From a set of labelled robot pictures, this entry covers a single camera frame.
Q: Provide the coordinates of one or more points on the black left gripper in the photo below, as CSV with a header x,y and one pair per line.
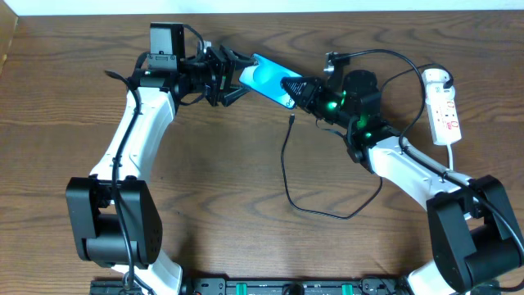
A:
x,y
218,74

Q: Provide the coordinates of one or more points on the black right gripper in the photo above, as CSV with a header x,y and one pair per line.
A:
x,y
313,96

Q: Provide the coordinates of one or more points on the blue Galaxy smartphone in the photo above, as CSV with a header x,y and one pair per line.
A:
x,y
265,77

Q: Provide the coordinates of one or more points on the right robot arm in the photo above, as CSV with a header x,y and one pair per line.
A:
x,y
475,236

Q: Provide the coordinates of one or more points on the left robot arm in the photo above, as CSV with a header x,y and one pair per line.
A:
x,y
114,219

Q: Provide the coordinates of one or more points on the white power strip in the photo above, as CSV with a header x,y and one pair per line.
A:
x,y
442,113

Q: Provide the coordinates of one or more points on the cardboard side panel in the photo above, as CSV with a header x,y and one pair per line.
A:
x,y
8,23

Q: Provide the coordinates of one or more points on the white USB wall charger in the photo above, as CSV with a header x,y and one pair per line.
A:
x,y
437,81

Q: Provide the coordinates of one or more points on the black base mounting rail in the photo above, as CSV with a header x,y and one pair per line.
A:
x,y
220,286

